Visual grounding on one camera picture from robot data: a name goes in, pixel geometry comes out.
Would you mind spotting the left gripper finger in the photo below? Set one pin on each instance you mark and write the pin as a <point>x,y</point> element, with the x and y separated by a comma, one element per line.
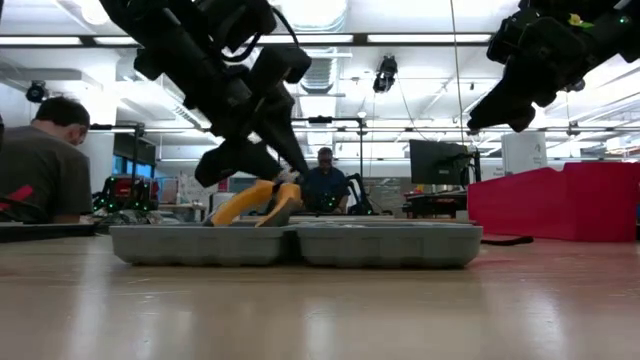
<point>287,167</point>
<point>290,135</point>

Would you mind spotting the black robot station frame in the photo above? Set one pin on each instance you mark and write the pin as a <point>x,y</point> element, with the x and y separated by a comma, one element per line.
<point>361,150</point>
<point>136,150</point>

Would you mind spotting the red flat object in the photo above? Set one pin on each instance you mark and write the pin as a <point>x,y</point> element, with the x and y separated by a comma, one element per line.
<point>17,195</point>

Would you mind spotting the dark desk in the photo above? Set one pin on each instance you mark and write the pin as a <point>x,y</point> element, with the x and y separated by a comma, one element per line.
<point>435,202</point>

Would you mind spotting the red bin wall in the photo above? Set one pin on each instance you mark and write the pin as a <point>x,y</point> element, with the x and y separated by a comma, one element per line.
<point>575,200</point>

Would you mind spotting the black aluminium table frame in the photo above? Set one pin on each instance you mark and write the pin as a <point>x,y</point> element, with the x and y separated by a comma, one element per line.
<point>45,231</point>

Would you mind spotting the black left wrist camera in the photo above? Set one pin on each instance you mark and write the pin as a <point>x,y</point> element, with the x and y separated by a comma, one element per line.
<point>240,20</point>

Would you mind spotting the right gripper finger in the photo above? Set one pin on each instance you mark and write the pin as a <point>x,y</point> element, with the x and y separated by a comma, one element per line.
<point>522,120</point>
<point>492,107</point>

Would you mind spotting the black robot with green lights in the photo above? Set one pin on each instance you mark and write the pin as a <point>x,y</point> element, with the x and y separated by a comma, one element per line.
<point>127,192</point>

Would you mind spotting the white numbered pillar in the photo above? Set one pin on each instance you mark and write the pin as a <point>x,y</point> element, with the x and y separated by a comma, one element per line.
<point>524,152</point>

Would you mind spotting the grey crumpled heap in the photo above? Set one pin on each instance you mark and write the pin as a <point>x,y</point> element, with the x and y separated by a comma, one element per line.
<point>130,216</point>

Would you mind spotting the black ceiling camera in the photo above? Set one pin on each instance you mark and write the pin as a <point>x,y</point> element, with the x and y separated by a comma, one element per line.
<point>385,72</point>
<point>37,92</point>
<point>577,86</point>

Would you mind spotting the black computer monitor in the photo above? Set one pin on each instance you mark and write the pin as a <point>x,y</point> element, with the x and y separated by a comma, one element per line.
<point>437,162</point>

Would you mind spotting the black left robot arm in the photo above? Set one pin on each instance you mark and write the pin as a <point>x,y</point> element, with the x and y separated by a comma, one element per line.
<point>170,45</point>

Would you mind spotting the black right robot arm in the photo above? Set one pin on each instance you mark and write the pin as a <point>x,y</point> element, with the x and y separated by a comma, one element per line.
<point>615,30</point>

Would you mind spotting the silver ceiling duct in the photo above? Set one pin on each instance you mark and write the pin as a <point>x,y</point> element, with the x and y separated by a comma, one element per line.
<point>320,75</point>

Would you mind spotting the red fire extinguisher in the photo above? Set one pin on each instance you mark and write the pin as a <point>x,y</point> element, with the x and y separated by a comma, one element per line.
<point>223,185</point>

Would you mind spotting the grey-blue plastic tool case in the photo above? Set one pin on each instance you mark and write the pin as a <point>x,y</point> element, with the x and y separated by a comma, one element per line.
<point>390,247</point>

